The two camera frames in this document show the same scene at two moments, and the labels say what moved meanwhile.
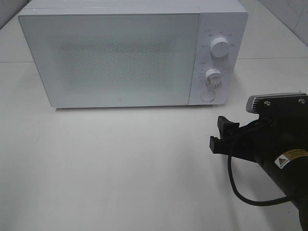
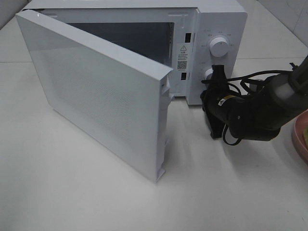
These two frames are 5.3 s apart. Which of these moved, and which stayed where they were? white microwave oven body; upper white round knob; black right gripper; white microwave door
Moved: white microwave door; black right gripper
Stayed: upper white round knob; white microwave oven body
